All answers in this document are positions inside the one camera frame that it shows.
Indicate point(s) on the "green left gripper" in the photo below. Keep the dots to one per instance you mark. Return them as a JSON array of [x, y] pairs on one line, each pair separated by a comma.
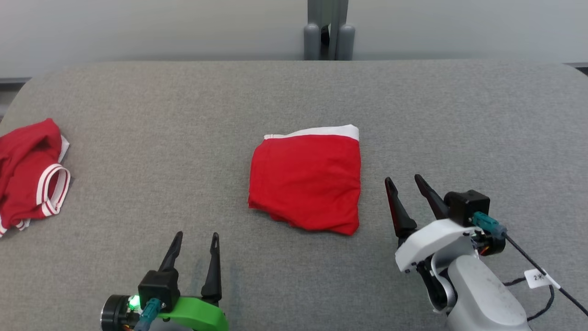
[[202, 315]]

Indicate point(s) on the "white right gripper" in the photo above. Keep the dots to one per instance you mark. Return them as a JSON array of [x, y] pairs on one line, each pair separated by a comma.
[[432, 241]]

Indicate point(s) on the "red shorts with white band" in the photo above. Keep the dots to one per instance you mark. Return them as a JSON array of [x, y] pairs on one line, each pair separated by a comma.
[[308, 184]]

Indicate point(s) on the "red basketball jersey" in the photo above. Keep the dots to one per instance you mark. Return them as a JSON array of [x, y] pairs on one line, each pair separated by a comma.
[[23, 174]]

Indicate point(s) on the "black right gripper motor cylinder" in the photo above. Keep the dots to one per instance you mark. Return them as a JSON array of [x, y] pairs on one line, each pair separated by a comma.
[[494, 243]]

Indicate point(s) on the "grey fabric sofa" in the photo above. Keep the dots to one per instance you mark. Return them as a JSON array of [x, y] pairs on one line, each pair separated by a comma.
[[183, 138]]

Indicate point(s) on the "grey metal stand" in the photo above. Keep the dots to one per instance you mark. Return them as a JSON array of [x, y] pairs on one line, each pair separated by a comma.
[[312, 41]]

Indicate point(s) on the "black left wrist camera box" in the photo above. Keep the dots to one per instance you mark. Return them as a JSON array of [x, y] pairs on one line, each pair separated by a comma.
[[158, 287]]

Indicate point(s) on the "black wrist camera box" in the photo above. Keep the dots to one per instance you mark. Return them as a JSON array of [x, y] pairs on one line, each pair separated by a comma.
[[158, 287], [466, 204]]

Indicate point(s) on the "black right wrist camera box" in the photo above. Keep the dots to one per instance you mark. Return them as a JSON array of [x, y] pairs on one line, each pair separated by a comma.
[[466, 204]]

